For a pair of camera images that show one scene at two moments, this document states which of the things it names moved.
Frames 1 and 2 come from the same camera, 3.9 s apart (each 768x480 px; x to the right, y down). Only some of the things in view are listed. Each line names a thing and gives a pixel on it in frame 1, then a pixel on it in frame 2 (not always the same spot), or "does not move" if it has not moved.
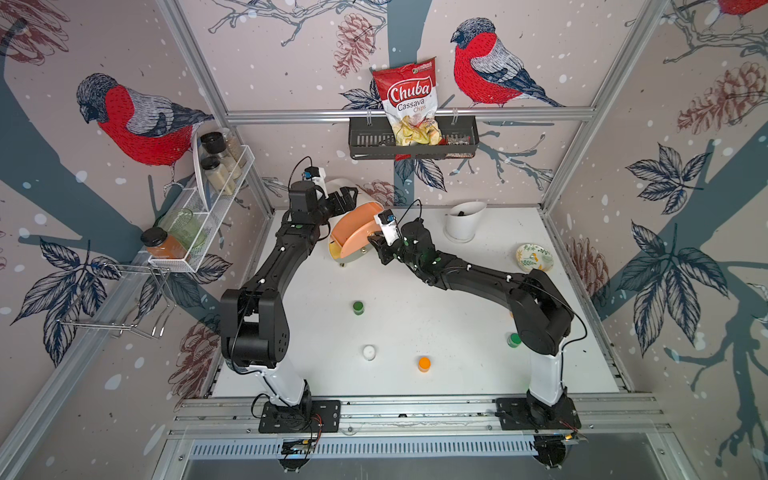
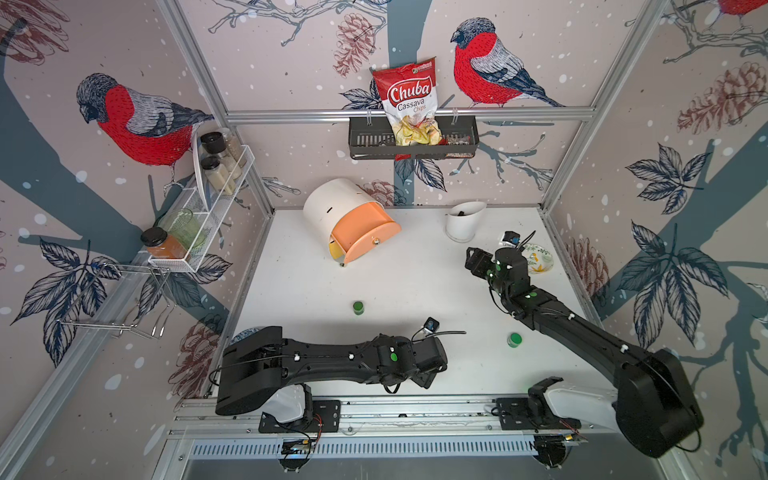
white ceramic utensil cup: x=462 y=222 does not move
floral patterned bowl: x=531 y=256 does not move
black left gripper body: x=331 y=207 to x=426 y=380
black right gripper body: x=396 y=252 to x=484 y=268
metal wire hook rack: x=126 y=297 does not move
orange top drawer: x=353 y=228 does not move
